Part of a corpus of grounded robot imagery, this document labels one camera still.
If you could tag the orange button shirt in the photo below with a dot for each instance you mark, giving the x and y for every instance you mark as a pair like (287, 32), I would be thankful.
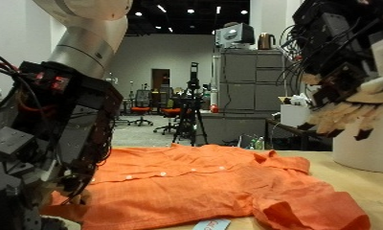
(199, 191)

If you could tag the white paper clothing tag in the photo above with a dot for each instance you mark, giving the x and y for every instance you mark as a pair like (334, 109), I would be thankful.
(210, 225)

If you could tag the copper kettle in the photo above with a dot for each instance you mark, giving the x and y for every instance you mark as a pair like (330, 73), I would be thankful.
(265, 41)

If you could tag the white crumpled plastic bag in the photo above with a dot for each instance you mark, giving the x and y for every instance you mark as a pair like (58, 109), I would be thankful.
(299, 99)

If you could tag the orange seat mesh office chair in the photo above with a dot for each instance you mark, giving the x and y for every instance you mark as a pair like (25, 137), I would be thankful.
(170, 111)
(139, 109)

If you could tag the white storage box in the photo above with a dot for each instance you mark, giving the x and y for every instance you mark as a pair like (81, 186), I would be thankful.
(292, 116)

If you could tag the grey metal cabinet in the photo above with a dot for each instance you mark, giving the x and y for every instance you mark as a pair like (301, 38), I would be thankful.
(241, 80)

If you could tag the grey box device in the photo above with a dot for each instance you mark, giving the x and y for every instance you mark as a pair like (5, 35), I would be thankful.
(233, 35)

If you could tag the round ceiling light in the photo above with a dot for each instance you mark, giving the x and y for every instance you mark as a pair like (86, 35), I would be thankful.
(138, 13)
(243, 12)
(190, 11)

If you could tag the black side table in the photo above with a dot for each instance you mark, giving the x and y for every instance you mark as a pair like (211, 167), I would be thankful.
(284, 127)

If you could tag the brown door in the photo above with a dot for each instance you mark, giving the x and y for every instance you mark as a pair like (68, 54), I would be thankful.
(158, 78)

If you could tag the strip ceiling light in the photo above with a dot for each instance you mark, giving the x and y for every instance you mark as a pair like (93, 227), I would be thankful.
(216, 9)
(160, 8)

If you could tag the white round plant pot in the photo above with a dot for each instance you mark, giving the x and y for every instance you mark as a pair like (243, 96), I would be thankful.
(365, 156)

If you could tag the red ball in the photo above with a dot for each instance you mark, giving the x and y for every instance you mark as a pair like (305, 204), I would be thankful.
(214, 109)

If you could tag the green plastic bottle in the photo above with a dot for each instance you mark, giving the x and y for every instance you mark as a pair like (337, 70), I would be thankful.
(251, 144)
(259, 143)

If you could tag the low grey counter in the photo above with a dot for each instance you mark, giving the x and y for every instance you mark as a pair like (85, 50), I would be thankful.
(228, 127)

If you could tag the black camera tripod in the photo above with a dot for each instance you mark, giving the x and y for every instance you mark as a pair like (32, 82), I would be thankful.
(192, 86)

